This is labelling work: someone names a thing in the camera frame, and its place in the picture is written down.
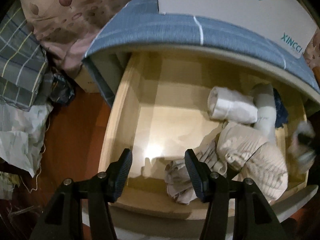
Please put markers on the white crumpled cloth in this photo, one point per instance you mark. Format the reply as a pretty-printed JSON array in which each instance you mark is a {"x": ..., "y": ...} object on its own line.
[{"x": 22, "y": 135}]

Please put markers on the grey plaid cloth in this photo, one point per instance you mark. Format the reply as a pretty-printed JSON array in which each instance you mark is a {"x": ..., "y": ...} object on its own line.
[{"x": 23, "y": 61}]

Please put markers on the black plastic bag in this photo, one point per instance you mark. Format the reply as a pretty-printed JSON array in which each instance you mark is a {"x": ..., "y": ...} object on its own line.
[{"x": 62, "y": 88}]

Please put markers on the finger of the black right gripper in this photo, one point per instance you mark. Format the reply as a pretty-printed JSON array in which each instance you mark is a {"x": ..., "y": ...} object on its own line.
[{"x": 306, "y": 140}]

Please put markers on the beige textured rolled garment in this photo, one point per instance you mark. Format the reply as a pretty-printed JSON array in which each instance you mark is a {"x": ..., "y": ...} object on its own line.
[{"x": 247, "y": 151}]

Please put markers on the navy floral underwear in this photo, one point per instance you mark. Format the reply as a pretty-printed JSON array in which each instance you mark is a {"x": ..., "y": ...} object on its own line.
[{"x": 282, "y": 116}]

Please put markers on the light wooden drawer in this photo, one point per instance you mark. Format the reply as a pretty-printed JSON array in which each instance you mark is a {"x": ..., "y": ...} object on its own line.
[{"x": 160, "y": 111}]

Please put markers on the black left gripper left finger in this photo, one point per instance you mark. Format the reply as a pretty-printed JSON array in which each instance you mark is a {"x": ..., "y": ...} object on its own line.
[{"x": 62, "y": 217}]

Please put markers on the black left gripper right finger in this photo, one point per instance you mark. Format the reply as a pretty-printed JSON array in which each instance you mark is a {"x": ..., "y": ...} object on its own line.
[{"x": 254, "y": 217}]

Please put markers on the floral beige bedding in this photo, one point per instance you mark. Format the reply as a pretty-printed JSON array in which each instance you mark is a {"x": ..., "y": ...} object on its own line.
[{"x": 66, "y": 28}]

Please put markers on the long white rolled garment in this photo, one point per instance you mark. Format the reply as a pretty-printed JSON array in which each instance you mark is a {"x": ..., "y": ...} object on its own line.
[{"x": 263, "y": 98}]

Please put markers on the white box with teal logo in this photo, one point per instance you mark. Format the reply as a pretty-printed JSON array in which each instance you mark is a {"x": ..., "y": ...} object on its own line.
[{"x": 285, "y": 22}]

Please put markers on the small white rolled garment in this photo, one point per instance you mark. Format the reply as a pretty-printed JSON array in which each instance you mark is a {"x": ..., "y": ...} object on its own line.
[{"x": 231, "y": 105}]

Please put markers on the grey patterned underwear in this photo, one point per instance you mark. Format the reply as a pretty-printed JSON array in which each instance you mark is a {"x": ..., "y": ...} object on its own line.
[{"x": 179, "y": 186}]

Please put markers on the blue bed mattress sheet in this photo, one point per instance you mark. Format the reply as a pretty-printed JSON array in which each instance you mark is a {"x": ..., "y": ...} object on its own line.
[{"x": 139, "y": 26}]

